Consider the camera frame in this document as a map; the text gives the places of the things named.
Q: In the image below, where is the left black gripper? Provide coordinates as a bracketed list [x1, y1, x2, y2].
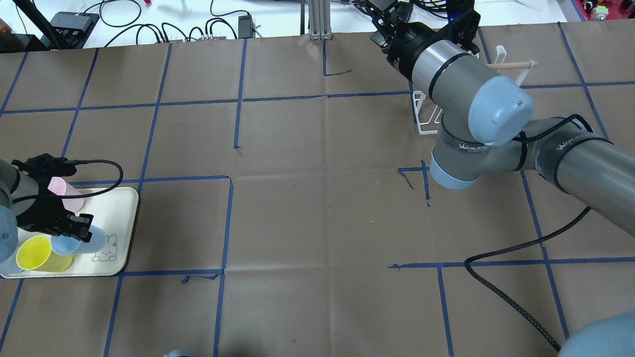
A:
[11, 155, 93, 242]

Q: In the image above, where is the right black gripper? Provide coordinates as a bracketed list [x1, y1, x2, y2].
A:
[365, 0, 481, 81]

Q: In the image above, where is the light blue cup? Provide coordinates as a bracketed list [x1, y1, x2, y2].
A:
[50, 226, 108, 255]
[0, 251, 24, 275]

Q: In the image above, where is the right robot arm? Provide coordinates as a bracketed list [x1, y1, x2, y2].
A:
[362, 0, 635, 357]

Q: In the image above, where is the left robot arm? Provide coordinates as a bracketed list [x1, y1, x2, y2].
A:
[0, 154, 93, 262]

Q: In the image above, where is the pink cup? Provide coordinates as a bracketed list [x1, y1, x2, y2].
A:
[48, 177, 86, 213]

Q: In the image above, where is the yellow cup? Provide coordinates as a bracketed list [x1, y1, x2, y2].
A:
[16, 236, 73, 273]

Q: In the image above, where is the cream serving tray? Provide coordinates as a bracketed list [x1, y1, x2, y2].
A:
[1, 187, 139, 279]

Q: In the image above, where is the brown paper table cover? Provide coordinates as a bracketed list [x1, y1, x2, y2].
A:
[0, 20, 635, 357]

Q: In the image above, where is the red parts tray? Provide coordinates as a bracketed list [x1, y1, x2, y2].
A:
[574, 0, 635, 21]

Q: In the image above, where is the aluminium frame post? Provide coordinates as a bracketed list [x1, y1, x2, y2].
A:
[308, 0, 333, 41]

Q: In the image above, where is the white wire cup rack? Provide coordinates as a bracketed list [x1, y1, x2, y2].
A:
[412, 40, 534, 147]

